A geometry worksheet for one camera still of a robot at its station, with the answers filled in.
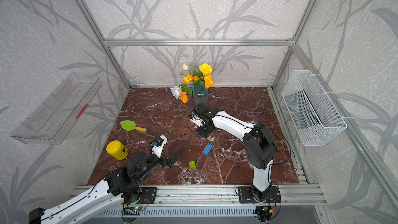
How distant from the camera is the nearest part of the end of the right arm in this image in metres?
0.65

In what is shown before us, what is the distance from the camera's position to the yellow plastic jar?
0.80 meters

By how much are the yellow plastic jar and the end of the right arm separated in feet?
1.42
